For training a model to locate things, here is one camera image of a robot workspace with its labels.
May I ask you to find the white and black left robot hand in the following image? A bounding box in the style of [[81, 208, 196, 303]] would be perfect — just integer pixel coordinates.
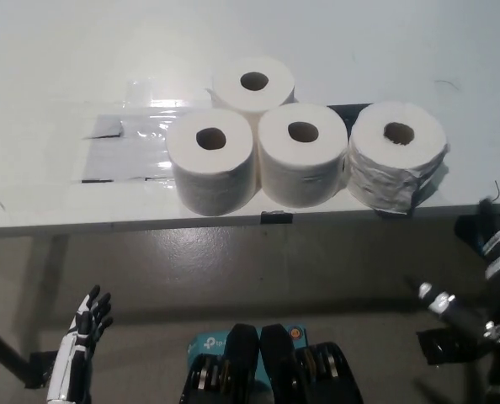
[[45, 284, 114, 404]]

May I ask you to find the wrinkled toilet paper roll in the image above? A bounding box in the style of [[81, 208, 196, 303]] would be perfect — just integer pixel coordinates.
[[348, 99, 450, 218]]

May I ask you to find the smooth white toilet paper roll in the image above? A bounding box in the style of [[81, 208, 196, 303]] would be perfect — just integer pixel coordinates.
[[205, 57, 296, 114], [165, 108, 262, 217], [258, 103, 349, 210]]

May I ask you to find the black floor tape patch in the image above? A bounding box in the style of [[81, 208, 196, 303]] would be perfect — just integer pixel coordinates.
[[24, 348, 61, 389], [416, 326, 493, 367]]

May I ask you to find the black diagonal table leg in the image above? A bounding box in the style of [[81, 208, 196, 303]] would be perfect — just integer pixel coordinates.
[[0, 317, 30, 380]]

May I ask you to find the teal tp-link box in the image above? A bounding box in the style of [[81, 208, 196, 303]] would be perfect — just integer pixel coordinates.
[[186, 323, 308, 382]]

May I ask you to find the grey taped sheet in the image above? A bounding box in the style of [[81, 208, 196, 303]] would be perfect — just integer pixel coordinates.
[[79, 108, 179, 184]]

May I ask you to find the small black tape piece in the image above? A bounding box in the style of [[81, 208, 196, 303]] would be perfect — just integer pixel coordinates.
[[260, 210, 295, 225]]

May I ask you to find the black tape patch on table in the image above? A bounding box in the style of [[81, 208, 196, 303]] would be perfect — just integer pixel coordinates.
[[328, 103, 375, 127]]

